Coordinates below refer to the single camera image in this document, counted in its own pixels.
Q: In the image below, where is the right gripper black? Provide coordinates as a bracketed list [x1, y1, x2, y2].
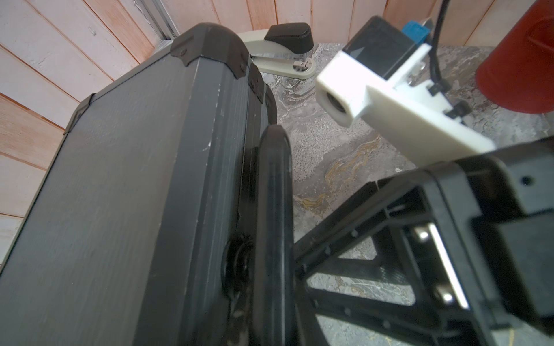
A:
[294, 138, 553, 345]

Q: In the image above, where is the black poker set case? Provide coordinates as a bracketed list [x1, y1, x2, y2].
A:
[1, 23, 298, 345]

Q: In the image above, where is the red pen cup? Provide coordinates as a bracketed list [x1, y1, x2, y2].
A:
[476, 0, 553, 114]

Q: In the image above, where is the grey black stapler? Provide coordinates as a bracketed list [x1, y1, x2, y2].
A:
[239, 22, 317, 80]

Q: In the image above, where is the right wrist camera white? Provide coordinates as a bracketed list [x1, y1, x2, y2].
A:
[315, 16, 496, 167]

